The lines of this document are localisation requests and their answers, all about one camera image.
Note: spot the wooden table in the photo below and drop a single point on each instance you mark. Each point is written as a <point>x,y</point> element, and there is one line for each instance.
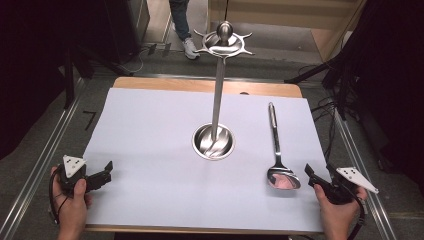
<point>200,86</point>

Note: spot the black curtain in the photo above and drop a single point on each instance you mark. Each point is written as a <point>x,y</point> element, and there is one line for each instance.
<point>33,66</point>
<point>390,83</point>

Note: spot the white paper sheet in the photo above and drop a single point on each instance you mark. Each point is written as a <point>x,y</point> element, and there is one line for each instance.
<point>160,160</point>

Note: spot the black stand post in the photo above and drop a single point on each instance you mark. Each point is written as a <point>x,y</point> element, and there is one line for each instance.
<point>69,80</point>

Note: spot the black stand leg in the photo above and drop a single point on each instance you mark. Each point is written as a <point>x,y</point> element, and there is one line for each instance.
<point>310,74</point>

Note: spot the wooden wall panel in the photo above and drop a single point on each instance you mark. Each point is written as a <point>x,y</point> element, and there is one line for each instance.
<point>283,16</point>

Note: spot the dark cabinet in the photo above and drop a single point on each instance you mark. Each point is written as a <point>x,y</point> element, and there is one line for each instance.
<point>128,26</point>

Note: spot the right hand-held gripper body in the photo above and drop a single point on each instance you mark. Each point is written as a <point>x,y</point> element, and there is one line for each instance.
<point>346,186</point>

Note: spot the large stainless steel spoon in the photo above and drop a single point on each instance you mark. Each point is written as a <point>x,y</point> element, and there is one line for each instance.
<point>283,176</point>

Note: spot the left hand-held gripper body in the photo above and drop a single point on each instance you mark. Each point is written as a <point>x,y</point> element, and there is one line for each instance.
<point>72,166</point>

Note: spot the person's right hand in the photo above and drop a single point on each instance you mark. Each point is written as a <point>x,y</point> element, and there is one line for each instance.
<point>336,216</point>

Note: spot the person's left hand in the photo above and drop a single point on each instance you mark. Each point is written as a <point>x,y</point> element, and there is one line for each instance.
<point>74,210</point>

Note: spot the stainless steel utensil rack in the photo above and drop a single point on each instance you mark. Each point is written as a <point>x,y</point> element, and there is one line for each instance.
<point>218,100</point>

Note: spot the metal floor rail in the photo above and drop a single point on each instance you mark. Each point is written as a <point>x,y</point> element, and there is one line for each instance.
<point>36,166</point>
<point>363,173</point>

